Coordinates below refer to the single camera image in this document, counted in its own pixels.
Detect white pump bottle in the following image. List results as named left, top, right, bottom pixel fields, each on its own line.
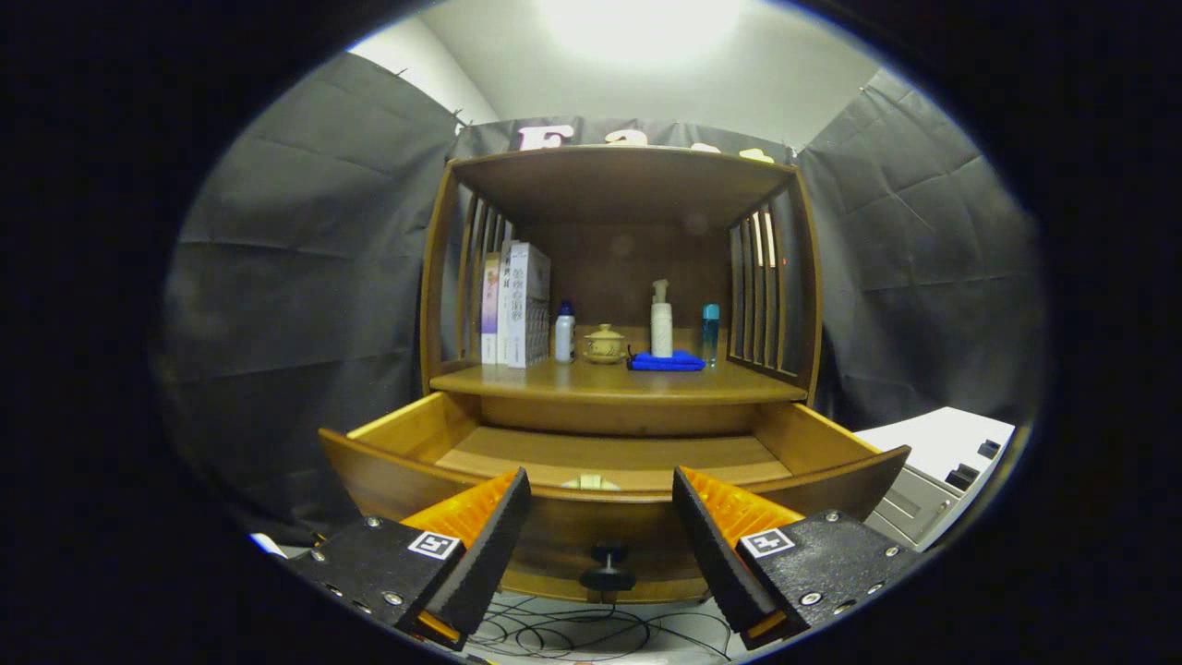
left=650, top=279, right=674, bottom=358

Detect thin white book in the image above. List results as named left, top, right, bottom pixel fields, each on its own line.
left=497, top=242, right=514, bottom=365

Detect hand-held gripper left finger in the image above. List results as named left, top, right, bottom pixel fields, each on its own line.
left=277, top=467, right=533, bottom=650

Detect thick white patterned book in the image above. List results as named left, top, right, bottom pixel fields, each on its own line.
left=507, top=242, right=552, bottom=369

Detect black backdrop cloth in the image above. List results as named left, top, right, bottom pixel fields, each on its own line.
left=157, top=51, right=1049, bottom=546

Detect brown wooden cabinet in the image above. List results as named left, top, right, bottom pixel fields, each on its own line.
left=420, top=143, right=825, bottom=440

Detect brown wooden drawer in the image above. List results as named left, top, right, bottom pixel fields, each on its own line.
left=319, top=393, right=912, bottom=604

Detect blue folded cloth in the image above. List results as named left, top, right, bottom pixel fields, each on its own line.
left=628, top=349, right=706, bottom=372

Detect yellow lidded teacup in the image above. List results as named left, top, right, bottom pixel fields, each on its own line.
left=582, top=323, right=627, bottom=365

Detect black floor cables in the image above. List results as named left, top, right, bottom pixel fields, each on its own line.
left=462, top=596, right=740, bottom=661

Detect wooden countertop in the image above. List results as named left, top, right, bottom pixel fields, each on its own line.
left=429, top=356, right=809, bottom=405

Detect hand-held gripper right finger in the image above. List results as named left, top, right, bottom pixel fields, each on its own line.
left=669, top=465, right=924, bottom=652

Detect purple book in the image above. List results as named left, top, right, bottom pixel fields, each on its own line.
left=480, top=254, right=501, bottom=364

